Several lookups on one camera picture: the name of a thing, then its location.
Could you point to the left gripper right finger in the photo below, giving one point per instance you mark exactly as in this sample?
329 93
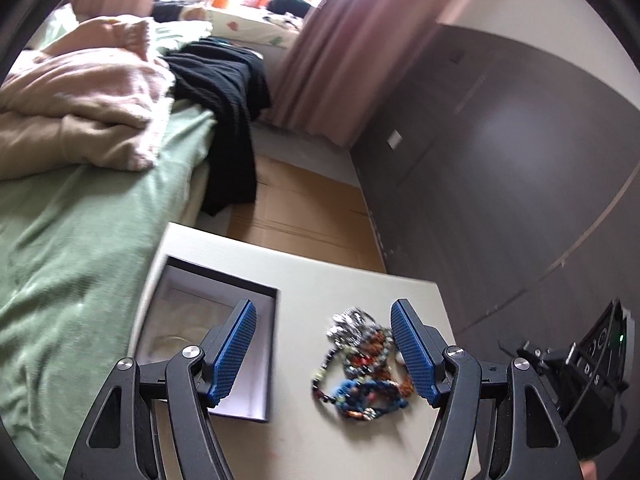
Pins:
529 440

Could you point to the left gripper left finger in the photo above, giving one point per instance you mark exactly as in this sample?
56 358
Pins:
120 438

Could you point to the green bed sheet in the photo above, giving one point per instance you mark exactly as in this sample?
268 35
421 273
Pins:
76 245

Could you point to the dark grey wardrobe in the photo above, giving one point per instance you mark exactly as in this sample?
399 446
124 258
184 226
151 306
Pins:
510 178

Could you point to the flattened cardboard on floor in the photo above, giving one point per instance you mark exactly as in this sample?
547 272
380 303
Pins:
309 215

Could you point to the beige blanket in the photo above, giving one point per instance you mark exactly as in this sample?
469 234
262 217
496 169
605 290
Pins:
36 144

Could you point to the pink fleece blanket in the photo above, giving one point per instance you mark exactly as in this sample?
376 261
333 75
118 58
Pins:
104 70

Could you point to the black knitted garment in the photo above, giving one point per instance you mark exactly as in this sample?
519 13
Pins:
231 82

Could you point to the white patterned pillow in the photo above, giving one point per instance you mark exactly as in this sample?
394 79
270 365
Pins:
254 26

